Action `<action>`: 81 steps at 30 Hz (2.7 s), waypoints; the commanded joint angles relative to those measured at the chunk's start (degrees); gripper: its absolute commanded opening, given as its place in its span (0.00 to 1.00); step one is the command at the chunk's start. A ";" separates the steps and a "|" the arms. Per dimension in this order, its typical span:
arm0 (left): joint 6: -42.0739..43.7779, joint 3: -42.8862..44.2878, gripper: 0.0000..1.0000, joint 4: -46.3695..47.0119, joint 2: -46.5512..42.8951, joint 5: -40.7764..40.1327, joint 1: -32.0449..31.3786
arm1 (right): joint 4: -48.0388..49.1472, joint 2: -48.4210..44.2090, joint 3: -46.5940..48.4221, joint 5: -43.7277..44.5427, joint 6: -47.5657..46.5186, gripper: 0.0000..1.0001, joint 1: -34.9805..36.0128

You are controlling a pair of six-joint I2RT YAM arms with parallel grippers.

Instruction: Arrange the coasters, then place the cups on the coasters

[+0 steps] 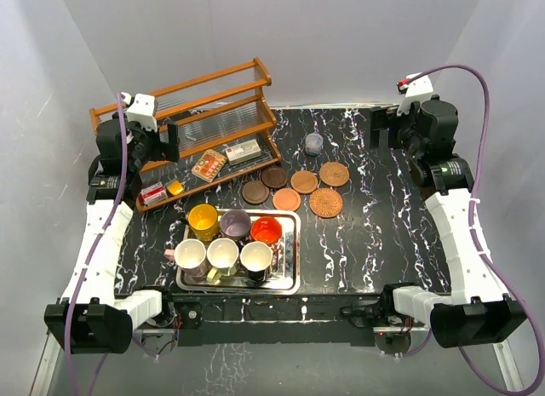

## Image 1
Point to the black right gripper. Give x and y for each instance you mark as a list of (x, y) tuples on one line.
[(380, 120)]

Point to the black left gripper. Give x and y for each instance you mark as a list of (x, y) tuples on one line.
[(169, 150)]

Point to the woven rattan coaster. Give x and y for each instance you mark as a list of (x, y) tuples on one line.
[(334, 174), (326, 203)]

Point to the yellow mug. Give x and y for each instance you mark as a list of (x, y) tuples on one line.
[(203, 220)]

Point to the dark wooden coaster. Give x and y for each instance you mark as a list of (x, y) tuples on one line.
[(274, 177), (255, 192)]

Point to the light wooden coaster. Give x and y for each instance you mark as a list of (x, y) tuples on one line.
[(286, 199), (304, 182)]

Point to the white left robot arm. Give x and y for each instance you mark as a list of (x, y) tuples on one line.
[(88, 318)]

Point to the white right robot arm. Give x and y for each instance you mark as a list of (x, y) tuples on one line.
[(479, 309)]

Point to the yellow small block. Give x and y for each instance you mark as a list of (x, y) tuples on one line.
[(174, 188)]

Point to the red white small box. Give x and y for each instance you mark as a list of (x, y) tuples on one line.
[(153, 194)]

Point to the orange wooden shelf rack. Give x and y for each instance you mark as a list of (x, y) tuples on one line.
[(214, 111)]

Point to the small clear plastic jar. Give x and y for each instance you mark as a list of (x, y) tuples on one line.
[(313, 144)]

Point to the white cardboard box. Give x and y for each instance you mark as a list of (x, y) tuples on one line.
[(243, 152)]

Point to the purple mug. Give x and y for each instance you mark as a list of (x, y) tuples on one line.
[(235, 224)]

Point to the orange-red mug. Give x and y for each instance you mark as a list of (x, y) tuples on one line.
[(266, 230)]

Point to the black white mug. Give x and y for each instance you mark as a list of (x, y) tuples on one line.
[(256, 259)]

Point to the silver metal tray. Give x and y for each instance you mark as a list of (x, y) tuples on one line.
[(284, 276)]

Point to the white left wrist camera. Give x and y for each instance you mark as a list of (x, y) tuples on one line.
[(142, 109)]

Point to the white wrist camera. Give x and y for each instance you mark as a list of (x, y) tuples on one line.
[(142, 109), (419, 90)]

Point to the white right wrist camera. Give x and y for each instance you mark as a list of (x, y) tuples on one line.
[(419, 90)]

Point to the pink handled white mug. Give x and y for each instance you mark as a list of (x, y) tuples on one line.
[(190, 256)]

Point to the green handled white mug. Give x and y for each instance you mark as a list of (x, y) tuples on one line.
[(222, 255)]

